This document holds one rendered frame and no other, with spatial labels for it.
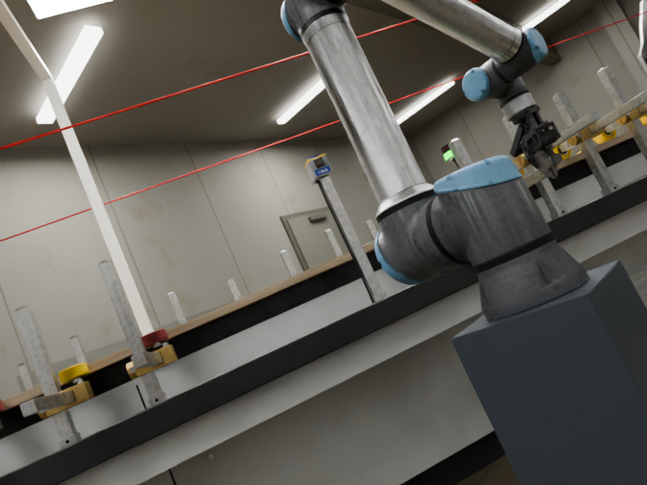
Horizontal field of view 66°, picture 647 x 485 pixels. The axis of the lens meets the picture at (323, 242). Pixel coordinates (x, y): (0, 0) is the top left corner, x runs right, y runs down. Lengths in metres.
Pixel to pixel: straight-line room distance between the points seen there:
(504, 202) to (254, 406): 0.99
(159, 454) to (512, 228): 1.16
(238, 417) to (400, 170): 0.90
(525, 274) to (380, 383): 1.05
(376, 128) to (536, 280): 0.45
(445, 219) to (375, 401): 1.03
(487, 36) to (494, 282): 0.68
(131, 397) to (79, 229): 3.67
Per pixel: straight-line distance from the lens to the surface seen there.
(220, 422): 1.59
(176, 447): 1.60
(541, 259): 0.92
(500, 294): 0.92
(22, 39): 2.78
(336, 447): 1.84
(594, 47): 9.69
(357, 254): 1.64
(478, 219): 0.91
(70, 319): 4.99
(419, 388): 1.90
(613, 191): 2.16
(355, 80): 1.12
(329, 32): 1.18
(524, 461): 0.98
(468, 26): 1.34
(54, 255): 5.16
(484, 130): 10.11
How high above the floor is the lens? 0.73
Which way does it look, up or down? 8 degrees up
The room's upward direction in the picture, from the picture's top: 25 degrees counter-clockwise
